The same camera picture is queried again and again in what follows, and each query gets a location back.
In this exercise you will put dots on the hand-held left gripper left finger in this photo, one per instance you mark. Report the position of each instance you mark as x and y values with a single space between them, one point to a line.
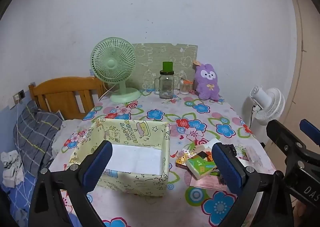
98 164

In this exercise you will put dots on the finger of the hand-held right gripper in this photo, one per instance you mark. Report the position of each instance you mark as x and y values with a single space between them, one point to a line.
308 128
282 137

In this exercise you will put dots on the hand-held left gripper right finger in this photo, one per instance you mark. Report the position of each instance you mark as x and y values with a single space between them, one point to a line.
226 167

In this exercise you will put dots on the pink packet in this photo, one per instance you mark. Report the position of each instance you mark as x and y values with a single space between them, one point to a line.
207 182

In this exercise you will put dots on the green tissue packet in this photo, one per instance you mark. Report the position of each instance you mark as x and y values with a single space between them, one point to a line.
200 165

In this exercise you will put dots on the white tissue packet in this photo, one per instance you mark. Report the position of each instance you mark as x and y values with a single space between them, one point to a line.
211 143

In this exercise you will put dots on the clear plastic bag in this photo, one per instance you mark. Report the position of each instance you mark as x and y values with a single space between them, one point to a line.
252 155

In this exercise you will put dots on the yellow cartoon tissue packet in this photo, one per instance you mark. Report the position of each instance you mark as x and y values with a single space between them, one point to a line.
182 159

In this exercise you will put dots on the yellow fabric storage box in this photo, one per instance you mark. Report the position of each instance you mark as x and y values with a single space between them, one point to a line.
140 129

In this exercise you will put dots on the person's right hand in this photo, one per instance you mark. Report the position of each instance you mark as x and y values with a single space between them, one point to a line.
298 208

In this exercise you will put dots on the white standing fan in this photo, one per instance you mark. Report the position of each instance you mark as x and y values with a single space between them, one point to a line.
262 99

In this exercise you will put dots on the white bed quilt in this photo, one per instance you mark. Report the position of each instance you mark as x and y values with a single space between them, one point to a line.
66 127

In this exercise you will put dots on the grey plaid pillow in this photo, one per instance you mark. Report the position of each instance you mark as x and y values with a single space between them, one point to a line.
37 129

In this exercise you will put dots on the beige wooden door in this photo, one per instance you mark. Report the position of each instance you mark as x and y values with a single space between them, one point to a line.
307 54

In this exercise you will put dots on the wooden bed headboard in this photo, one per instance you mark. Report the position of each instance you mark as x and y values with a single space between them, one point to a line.
62 92

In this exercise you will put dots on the purple plush bunny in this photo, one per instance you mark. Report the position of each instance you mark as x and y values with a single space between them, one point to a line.
207 86

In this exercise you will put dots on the toothpick jar orange lid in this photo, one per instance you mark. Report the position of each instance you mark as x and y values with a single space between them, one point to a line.
186 89

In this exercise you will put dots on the white crumpled cloth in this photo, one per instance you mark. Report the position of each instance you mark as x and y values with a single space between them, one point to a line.
11 167

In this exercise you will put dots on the blue checked bed sheet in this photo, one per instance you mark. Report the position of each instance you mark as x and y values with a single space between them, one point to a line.
15 199

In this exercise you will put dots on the glass mug jar green lid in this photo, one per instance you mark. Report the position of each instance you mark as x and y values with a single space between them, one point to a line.
166 86

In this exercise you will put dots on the green desk fan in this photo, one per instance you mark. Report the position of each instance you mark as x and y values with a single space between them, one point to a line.
112 63

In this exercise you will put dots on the green printed board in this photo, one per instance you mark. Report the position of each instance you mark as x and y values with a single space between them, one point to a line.
155 54

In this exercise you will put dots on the dark wall switch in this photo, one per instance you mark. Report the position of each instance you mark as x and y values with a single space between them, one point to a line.
22 94

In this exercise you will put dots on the white wall socket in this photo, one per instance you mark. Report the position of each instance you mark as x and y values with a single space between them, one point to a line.
16 97

